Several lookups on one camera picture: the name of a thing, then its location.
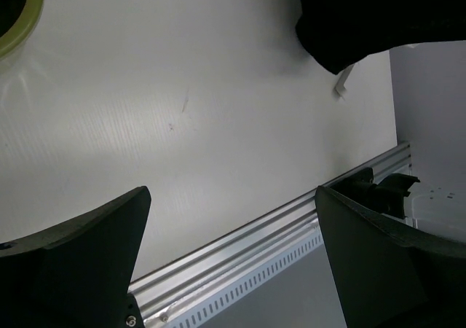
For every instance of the olive green plastic basket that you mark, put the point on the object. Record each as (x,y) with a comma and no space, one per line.
(18,21)

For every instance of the aluminium frame rail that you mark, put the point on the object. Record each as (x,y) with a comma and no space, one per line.
(165,294)

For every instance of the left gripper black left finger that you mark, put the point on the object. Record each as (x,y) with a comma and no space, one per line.
(76,273)

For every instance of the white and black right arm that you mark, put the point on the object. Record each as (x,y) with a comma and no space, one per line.
(437,207)

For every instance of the silver and white clothes rack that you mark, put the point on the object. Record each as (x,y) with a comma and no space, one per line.
(340,86)

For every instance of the black tank top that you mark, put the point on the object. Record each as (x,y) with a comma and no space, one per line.
(338,33)

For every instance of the white slotted cable duct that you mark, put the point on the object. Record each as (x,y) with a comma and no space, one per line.
(245,284)

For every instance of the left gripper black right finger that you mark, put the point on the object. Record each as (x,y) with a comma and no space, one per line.
(388,274)

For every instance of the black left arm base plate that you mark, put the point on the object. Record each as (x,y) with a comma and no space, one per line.
(131,317)

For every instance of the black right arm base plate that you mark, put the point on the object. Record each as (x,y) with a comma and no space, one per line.
(355,185)

